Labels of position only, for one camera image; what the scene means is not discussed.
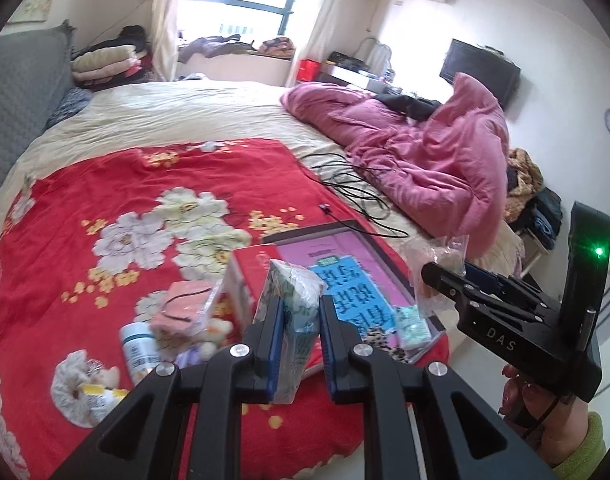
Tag clothes on window sill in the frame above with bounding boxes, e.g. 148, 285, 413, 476
177, 34, 295, 64

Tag green white tissue pack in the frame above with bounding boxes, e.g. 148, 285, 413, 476
254, 259, 327, 405

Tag red box on desk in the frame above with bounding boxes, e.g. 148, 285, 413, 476
296, 58, 321, 82

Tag red floral blanket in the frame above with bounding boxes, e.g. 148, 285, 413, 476
0, 139, 355, 479

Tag white supplement bottle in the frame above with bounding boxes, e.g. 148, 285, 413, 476
119, 322, 161, 386

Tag beige sponge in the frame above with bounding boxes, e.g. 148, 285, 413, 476
405, 235, 469, 318

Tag teddy bear with tiara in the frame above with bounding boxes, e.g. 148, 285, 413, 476
87, 366, 120, 390

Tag wall painting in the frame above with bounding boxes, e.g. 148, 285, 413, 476
8, 0, 53, 24

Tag black coiled cable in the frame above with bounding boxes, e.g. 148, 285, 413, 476
296, 152, 411, 240

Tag black television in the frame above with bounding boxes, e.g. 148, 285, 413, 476
439, 39, 521, 108

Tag pink item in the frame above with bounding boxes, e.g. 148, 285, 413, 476
150, 281, 221, 337

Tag leopard print scrunchie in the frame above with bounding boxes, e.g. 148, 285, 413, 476
361, 326, 412, 364

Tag teddy bear purple dress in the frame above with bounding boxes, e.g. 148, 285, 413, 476
174, 318, 233, 368

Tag clothes pile on chair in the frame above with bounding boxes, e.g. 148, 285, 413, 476
505, 148, 563, 250

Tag white floral scrunchie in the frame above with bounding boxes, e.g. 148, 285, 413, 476
50, 350, 110, 428

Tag yellow white snack bag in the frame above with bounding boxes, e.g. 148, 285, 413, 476
81, 384, 129, 426

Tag person right hand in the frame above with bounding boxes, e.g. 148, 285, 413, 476
499, 364, 588, 466

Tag green sleeve forearm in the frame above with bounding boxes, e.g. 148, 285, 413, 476
554, 412, 607, 480

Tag pink crumpled duvet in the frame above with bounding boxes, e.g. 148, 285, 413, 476
280, 73, 509, 258

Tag grey quilted headboard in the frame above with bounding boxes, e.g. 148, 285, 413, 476
0, 22, 75, 188

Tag folded clothes pile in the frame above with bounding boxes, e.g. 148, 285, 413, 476
70, 25, 152, 91

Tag beige bed sheet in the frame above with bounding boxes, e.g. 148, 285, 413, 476
0, 79, 527, 281

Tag red tissue box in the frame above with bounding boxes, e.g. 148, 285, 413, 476
223, 244, 321, 374

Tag grey tray with pink book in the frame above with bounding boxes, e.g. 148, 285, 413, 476
263, 221, 449, 365

